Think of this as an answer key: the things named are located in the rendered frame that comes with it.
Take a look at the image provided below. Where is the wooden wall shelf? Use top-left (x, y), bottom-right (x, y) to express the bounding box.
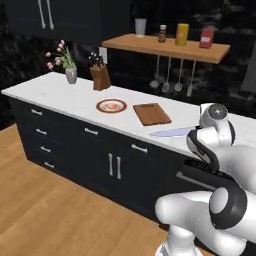
top-left (101, 33), bottom-right (232, 65)

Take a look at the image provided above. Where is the hanging steel spoon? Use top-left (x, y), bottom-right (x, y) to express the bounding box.
top-left (173, 58), bottom-right (184, 93)

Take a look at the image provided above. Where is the dark drawer front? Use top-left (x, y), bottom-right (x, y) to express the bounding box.
top-left (10, 99), bottom-right (67, 130)
top-left (64, 116), bottom-right (118, 147)
top-left (25, 153), bottom-right (72, 180)
top-left (15, 119), bottom-right (68, 147)
top-left (114, 133), bottom-right (170, 165)
top-left (20, 137), bottom-right (70, 164)

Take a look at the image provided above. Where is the brown bottle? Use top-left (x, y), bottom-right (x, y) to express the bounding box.
top-left (157, 24), bottom-right (168, 43)

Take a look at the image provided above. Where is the orange piece of meat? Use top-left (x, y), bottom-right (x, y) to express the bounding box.
top-left (103, 102), bottom-right (120, 111)

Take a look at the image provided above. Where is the dark cupboard door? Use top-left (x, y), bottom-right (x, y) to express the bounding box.
top-left (69, 136), bottom-right (116, 198)
top-left (114, 149), bottom-right (168, 218)

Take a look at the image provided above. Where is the white wall outlet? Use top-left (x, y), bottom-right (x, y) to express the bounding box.
top-left (98, 46), bottom-right (109, 65)

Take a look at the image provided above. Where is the red box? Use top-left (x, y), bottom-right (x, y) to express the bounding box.
top-left (199, 27), bottom-right (215, 50)

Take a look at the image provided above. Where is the hanging steel spatula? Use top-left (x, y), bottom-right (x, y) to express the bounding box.
top-left (161, 56), bottom-right (172, 94)

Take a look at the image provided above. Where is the pale steel knife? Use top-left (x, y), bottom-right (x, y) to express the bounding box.
top-left (148, 125), bottom-right (198, 139)

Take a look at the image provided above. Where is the grey vase with pink flowers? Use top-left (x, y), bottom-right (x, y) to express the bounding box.
top-left (44, 39), bottom-right (79, 85)

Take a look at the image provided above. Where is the hanging steel ladle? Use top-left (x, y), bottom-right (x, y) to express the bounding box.
top-left (148, 54), bottom-right (161, 90)

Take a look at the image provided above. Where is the brown rimmed round plate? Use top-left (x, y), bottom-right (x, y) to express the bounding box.
top-left (95, 98), bottom-right (128, 114)

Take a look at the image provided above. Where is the yellow can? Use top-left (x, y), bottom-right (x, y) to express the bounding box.
top-left (175, 23), bottom-right (190, 47)

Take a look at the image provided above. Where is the hanging steel utensil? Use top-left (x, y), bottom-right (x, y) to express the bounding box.
top-left (186, 60), bottom-right (197, 98)

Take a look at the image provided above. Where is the silver cupboard door handle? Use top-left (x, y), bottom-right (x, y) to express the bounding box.
top-left (107, 152), bottom-right (114, 177)
top-left (115, 156), bottom-right (122, 181)

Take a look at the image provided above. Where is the wooden knife block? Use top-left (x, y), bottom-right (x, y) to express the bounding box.
top-left (88, 52), bottom-right (112, 92)

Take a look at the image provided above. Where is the dark wall cupboard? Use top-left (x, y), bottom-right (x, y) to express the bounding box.
top-left (3, 0), bottom-right (132, 46)

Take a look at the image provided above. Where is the wooden cutting board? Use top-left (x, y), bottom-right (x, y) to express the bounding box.
top-left (132, 102), bottom-right (173, 127)

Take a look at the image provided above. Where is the white cup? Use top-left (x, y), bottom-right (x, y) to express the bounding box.
top-left (134, 17), bottom-right (148, 38)

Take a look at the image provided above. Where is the open dark drawer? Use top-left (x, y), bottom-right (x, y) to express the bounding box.
top-left (175, 157), bottom-right (236, 193)

